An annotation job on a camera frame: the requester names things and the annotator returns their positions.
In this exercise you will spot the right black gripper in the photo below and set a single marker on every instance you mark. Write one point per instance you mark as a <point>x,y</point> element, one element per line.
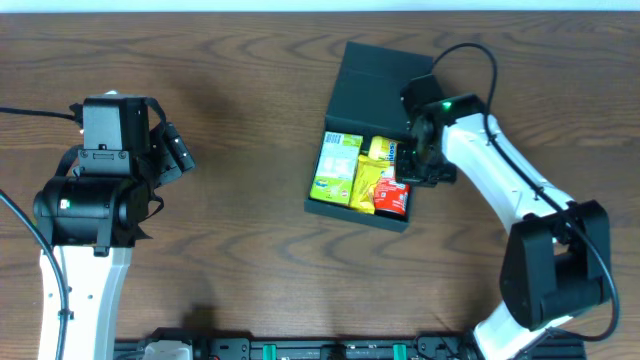
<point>420,167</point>

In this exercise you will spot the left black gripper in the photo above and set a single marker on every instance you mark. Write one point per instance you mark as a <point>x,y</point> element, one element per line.
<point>173,150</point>

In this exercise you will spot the yellow candy jar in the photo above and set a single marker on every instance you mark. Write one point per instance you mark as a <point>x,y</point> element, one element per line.
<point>383,149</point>

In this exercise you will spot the red potato chips can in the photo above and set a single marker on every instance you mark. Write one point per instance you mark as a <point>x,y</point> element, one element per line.
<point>391,198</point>

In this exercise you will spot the yellow snack packet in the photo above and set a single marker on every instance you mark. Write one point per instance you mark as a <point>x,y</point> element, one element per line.
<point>368,173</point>

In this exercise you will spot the black gift box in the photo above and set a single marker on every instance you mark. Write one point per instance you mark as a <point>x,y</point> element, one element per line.
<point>366,101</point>

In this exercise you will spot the green yellow carton box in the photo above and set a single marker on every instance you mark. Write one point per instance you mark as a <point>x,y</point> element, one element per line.
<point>336,168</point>

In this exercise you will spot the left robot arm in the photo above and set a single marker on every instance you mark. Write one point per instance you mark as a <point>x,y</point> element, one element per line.
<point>89,214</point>

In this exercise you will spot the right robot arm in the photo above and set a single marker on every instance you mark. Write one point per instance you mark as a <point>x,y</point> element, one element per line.
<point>557,260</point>

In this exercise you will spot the black aluminium mounting rail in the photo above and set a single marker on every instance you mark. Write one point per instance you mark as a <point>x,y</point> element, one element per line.
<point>174,343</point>

